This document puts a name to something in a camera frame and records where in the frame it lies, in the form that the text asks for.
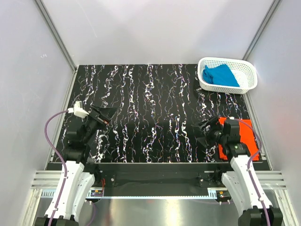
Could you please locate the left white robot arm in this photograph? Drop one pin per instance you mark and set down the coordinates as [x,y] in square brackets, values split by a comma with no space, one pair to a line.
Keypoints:
[78,175]

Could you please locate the white plastic basket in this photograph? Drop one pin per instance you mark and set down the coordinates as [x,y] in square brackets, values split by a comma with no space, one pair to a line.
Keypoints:
[244,72]

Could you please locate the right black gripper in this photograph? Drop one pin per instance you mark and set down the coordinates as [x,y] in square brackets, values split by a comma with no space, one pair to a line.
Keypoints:
[214,124]

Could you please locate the folded orange t shirt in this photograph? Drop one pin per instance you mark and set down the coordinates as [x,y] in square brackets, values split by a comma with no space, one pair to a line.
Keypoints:
[247,137]

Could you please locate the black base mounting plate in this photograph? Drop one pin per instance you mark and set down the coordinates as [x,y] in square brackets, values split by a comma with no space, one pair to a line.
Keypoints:
[156,179]

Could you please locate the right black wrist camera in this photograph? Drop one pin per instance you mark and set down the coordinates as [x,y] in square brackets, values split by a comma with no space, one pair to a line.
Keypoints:
[231,131]

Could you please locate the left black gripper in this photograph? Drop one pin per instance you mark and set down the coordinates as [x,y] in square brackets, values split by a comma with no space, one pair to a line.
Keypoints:
[102,121]

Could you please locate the blue t shirt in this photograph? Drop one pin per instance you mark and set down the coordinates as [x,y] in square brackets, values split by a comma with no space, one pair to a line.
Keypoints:
[220,75]

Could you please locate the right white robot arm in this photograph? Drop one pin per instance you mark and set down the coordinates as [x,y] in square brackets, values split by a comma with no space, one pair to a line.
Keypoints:
[253,206]

